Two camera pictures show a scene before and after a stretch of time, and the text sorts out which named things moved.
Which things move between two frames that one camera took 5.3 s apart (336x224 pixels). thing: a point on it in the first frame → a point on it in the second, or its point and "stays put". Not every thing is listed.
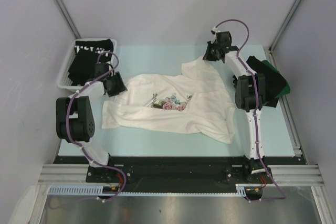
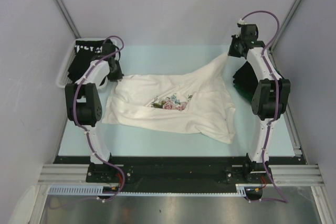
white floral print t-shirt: (190, 99) stays put
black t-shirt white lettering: (88, 53) stays put
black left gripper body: (116, 85) → (115, 74)
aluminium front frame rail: (285, 174) stays put
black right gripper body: (211, 53) → (234, 49)
